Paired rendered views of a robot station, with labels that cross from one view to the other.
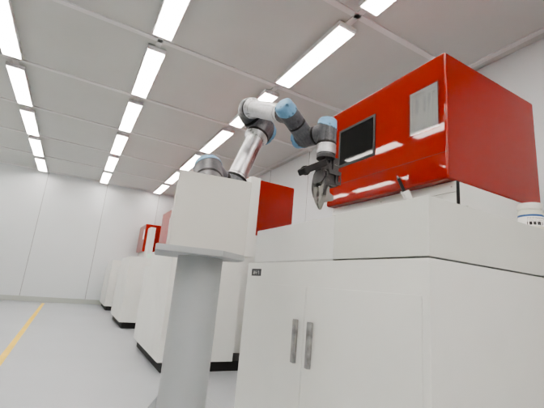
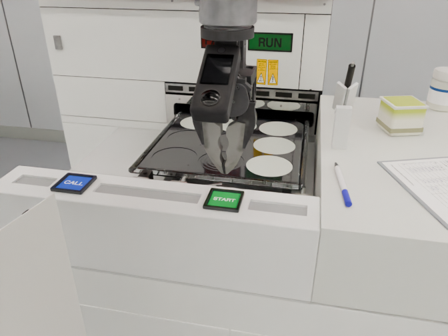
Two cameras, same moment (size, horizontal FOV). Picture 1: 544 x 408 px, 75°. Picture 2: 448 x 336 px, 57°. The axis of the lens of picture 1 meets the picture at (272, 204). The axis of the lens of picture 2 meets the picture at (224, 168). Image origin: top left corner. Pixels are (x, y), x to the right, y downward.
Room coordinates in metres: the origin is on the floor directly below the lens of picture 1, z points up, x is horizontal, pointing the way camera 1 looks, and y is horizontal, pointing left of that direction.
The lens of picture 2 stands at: (0.93, 0.25, 1.31)
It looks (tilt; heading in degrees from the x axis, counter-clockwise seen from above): 28 degrees down; 310
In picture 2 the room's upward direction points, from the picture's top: straight up
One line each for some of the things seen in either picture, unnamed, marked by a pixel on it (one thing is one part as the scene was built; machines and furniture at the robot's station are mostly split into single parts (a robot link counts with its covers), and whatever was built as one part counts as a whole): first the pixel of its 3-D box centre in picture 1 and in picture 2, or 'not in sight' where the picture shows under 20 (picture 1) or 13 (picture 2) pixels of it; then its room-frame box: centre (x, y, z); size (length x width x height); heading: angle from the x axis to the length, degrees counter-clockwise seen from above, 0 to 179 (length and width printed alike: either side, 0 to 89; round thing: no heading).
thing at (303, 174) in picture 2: not in sight; (305, 149); (1.34, -0.55, 0.90); 0.37 x 0.01 x 0.01; 118
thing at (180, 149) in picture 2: not in sight; (230, 142); (1.50, -0.47, 0.90); 0.34 x 0.34 x 0.01; 28
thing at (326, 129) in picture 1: (326, 132); not in sight; (1.29, -0.19, 1.32); 0.09 x 0.08 x 0.11; 48
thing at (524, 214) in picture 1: (530, 218); (445, 89); (1.14, -0.85, 1.01); 0.07 x 0.07 x 0.10
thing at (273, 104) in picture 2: not in sight; (239, 113); (1.61, -0.65, 0.89); 0.44 x 0.02 x 0.10; 28
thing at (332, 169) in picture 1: (326, 171); (228, 70); (1.29, -0.20, 1.16); 0.09 x 0.08 x 0.12; 118
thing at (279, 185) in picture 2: not in sight; (213, 178); (1.42, -0.31, 0.90); 0.38 x 0.01 x 0.01; 28
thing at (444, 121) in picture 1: (423, 158); not in sight; (1.93, -0.85, 1.52); 0.81 x 0.75 x 0.60; 28
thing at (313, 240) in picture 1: (298, 244); (152, 228); (1.39, -0.12, 0.89); 0.55 x 0.09 x 0.14; 28
